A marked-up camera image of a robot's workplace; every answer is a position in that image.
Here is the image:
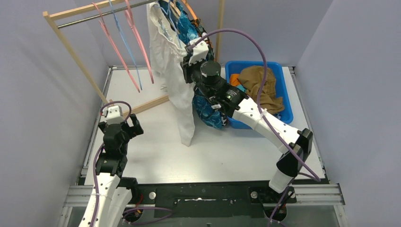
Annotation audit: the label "thick pink hanger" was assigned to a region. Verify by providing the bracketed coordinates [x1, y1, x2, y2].
[125, 0, 155, 84]

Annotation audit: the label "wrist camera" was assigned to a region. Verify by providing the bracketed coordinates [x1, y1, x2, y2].
[102, 105, 124, 125]
[187, 37, 209, 66]

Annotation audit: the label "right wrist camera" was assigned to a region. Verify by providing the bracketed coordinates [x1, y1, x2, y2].
[187, 37, 209, 66]

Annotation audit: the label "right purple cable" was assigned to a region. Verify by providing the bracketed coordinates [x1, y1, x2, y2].
[185, 28, 322, 227]

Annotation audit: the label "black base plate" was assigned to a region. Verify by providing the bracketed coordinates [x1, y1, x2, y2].
[127, 181, 297, 218]

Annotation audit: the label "dark blue leaf print shorts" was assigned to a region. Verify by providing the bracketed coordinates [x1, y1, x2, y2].
[177, 0, 227, 129]

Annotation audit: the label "white shorts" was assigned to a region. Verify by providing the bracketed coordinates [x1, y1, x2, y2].
[147, 2, 195, 146]

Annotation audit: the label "orange hanger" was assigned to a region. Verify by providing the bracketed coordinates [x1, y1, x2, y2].
[181, 0, 200, 25]

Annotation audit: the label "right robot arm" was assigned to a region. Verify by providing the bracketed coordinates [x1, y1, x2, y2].
[181, 57, 313, 202]

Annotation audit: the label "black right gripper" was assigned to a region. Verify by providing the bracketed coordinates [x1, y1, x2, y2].
[181, 53, 213, 100]

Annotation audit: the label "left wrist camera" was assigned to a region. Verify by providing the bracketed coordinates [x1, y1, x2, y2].
[102, 105, 124, 125]

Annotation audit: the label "wooden clothes rack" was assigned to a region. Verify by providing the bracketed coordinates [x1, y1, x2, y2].
[43, 0, 226, 114]

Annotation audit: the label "blue plastic bin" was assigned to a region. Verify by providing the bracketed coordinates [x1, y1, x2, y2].
[225, 61, 293, 124]

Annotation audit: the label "khaki brown shorts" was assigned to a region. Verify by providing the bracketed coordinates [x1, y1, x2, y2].
[238, 66, 285, 115]

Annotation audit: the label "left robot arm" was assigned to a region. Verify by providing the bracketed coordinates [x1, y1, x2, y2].
[79, 113, 144, 227]

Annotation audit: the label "light blue hanger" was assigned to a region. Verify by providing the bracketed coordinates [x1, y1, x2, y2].
[158, 0, 186, 44]
[108, 0, 143, 91]

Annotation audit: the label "orange camouflage shorts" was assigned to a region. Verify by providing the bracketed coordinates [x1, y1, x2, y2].
[190, 19, 215, 61]

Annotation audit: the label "light blue shark print shorts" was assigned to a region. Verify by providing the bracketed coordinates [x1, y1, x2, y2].
[236, 84, 248, 94]

